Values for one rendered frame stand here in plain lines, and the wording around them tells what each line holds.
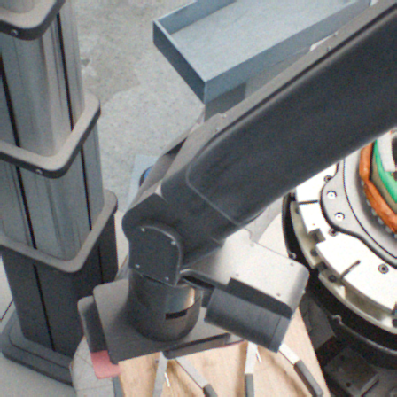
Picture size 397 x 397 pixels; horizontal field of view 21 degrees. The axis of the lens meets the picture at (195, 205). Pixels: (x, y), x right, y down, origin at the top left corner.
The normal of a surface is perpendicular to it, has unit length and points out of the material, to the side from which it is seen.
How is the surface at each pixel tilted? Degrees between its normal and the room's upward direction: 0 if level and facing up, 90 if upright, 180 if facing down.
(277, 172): 83
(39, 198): 90
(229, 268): 9
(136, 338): 2
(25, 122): 90
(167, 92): 0
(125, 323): 2
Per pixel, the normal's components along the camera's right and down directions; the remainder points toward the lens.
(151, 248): -0.39, 0.71
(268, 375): 0.03, -0.50
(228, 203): -0.22, 0.64
